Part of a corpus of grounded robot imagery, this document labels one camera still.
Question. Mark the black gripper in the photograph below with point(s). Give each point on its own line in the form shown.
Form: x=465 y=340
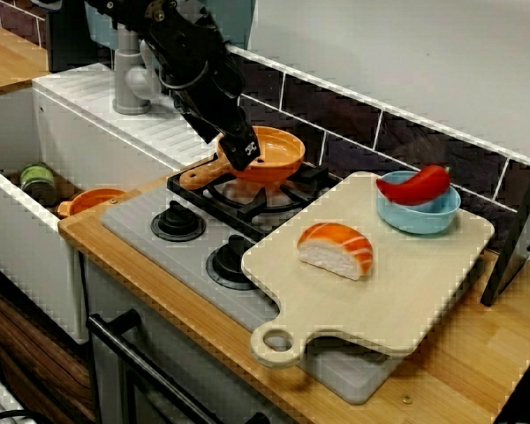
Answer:
x=212 y=88

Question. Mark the toy salmon sushi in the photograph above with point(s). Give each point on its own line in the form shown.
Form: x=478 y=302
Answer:
x=335 y=256

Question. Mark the red toy chili pepper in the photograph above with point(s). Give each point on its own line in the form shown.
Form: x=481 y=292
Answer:
x=415 y=187

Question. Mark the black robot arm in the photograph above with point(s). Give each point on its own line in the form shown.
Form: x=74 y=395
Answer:
x=168 y=26

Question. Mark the black burner grate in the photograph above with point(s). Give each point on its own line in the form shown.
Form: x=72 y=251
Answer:
x=179 y=184

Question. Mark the orange toy frying pan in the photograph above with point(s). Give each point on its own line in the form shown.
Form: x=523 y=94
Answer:
x=282 y=154

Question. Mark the black stove knob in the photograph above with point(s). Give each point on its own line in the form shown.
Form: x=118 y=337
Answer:
x=232 y=260
x=176 y=221

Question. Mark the grey toy faucet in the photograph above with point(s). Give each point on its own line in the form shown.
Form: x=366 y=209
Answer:
x=128 y=88

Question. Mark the grey toy stove panel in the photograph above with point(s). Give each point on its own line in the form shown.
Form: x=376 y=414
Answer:
x=176 y=260

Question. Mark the orange toy pot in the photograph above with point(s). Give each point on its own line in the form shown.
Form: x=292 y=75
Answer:
x=93 y=199

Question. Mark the white toy sink basin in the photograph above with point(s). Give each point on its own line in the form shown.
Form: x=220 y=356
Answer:
x=70 y=132

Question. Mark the light blue plastic bowl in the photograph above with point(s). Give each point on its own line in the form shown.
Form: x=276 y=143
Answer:
x=424 y=221

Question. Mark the light wooden cutting board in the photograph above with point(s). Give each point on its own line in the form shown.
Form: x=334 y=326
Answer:
x=380 y=300

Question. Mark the white toy oven cabinet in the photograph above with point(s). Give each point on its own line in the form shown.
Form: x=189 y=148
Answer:
x=106 y=397

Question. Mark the black leaning panel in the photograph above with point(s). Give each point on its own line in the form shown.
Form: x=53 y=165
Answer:
x=512 y=247

